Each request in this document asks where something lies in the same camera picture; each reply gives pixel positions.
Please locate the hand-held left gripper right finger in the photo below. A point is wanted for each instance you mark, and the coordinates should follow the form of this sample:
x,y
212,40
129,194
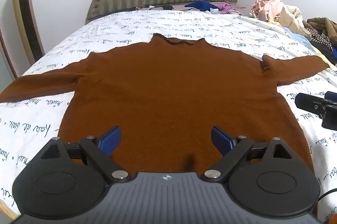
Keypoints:
x,y
221,141

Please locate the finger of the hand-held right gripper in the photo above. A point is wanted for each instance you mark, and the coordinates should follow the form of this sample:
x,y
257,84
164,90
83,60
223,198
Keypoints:
x,y
308,102
331,97

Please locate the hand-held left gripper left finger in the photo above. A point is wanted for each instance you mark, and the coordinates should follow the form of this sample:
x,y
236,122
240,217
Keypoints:
x,y
112,141

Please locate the brown knit sweater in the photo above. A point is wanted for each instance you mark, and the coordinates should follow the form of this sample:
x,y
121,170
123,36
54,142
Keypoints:
x,y
168,87

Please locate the pink clothes pile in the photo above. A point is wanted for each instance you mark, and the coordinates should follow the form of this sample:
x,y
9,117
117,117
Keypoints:
x,y
268,7

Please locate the black zigzag patterned cloth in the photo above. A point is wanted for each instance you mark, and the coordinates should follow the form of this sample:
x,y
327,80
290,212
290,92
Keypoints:
x,y
321,39

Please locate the light blue cloth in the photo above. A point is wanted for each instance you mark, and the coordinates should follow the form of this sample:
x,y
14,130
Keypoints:
x,y
298,38

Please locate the olive jacket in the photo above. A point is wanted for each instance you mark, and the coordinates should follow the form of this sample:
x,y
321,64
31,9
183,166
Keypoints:
x,y
322,25

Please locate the cream padded jacket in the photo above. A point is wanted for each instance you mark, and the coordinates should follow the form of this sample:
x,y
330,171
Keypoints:
x,y
292,18

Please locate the white script-printed blanket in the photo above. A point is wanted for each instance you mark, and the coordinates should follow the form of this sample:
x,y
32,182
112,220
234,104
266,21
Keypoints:
x,y
131,26

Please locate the pale crumpled cloth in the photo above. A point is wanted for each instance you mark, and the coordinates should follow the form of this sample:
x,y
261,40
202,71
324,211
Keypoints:
x,y
214,10

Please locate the dark blue cloth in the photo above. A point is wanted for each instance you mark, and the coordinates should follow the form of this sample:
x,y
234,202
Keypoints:
x,y
200,5

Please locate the gold tower air conditioner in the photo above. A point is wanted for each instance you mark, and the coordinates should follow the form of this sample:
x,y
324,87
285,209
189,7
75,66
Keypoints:
x,y
26,15

